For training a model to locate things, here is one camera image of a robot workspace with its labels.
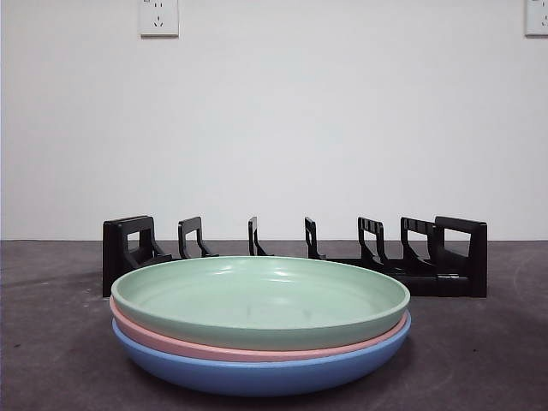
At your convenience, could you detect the green plate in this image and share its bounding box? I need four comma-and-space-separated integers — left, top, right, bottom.
110, 255, 411, 351

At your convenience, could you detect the pink plate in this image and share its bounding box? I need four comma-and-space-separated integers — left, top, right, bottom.
109, 295, 408, 363

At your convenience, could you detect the blue plate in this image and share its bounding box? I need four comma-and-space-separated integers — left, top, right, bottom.
111, 310, 414, 397

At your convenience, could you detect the black plate rack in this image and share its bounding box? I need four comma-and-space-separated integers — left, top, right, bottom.
101, 215, 489, 299

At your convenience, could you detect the white wall socket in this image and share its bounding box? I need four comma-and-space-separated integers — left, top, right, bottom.
138, 0, 180, 37
524, 0, 548, 37

